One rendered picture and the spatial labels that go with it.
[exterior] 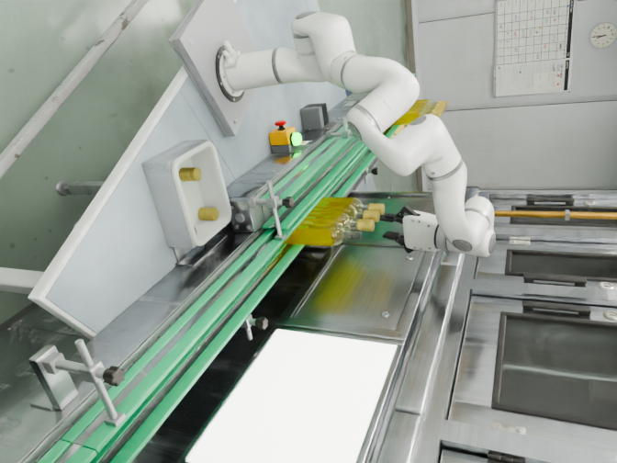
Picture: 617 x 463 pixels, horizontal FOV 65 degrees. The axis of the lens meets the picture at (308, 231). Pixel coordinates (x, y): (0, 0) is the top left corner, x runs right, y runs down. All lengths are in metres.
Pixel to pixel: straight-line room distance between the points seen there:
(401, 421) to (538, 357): 0.37
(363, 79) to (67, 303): 0.77
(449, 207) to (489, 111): 6.14
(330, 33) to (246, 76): 0.31
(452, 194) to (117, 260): 0.75
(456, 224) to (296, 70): 0.57
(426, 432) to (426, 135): 0.59
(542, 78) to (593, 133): 0.99
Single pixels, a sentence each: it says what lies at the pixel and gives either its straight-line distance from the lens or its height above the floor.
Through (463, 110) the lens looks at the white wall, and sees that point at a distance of 7.26.
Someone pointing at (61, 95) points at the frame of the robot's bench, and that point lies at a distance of 1.78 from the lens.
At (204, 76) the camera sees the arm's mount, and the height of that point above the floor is 0.79.
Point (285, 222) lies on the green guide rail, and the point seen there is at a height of 0.95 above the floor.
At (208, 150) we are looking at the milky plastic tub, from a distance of 1.25.
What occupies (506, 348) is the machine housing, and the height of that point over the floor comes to 1.53.
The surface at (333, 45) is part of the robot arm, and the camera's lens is 1.19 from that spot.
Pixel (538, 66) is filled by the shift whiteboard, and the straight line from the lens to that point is 7.09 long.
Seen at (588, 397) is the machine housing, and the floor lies 1.68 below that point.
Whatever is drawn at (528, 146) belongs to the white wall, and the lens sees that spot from 7.36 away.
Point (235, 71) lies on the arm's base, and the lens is 1.40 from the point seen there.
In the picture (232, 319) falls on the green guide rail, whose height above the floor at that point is 0.94.
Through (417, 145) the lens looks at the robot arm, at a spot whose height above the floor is 1.35.
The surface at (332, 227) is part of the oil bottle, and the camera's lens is 1.35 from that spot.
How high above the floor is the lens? 1.56
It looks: 24 degrees down
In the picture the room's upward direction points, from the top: 92 degrees clockwise
